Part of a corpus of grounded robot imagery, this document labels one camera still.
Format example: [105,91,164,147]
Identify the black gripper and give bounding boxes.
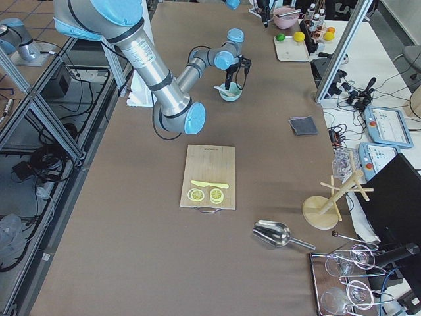
[256,0,273,28]
[224,56,243,90]

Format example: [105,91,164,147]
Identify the mint green bowl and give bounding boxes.
[218,82,243,102]

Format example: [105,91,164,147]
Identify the white ceramic spoon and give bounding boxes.
[213,86,239,97]

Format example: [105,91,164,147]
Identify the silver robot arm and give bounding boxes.
[53,1,244,134]
[223,0,276,28]

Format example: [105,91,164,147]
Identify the pink bowl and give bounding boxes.
[273,7,301,30]

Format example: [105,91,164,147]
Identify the green lime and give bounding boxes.
[276,33,285,41]

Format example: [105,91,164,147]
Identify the yellow lemon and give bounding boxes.
[293,32,305,43]

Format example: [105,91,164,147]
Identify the cream rabbit tray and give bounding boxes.
[273,36,310,62]

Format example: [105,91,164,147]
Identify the grey folded cloth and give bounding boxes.
[289,116,318,136]

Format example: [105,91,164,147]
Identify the bamboo cutting board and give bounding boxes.
[180,145,236,210]

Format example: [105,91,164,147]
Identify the yellow plastic knife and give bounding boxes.
[190,180,230,189]

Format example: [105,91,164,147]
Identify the lemon slice lower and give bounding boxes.
[209,188,224,204]

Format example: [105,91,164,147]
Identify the lemon slice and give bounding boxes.
[187,188,205,202]
[209,188,224,204]

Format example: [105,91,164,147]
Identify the lemon slice upper front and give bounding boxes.
[187,188,205,202]

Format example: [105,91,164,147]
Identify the steel scoop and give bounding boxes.
[253,219,316,250]

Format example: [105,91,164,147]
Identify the wooden cup tree stand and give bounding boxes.
[302,151,374,230]

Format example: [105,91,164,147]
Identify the upper teach pendant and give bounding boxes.
[364,105,414,149]

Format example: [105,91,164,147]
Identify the teach pendant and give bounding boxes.
[358,142,401,181]
[364,105,414,149]

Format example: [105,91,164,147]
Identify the lower teach pendant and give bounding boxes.
[358,142,401,181]

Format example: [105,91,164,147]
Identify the black monitor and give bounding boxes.
[359,153,420,245]

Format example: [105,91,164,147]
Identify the upper wine glass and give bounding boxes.
[325,244,375,277]

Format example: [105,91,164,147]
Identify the wine glass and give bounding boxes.
[325,244,375,277]
[320,280,374,315]

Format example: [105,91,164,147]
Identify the metal glass rack tray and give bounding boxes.
[309,253,396,315]

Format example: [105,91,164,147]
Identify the lower wine glass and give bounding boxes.
[320,280,374,315]

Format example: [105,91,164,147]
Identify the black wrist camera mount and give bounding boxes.
[239,57,252,75]

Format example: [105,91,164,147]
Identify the aluminium frame post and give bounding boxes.
[314,0,372,103]

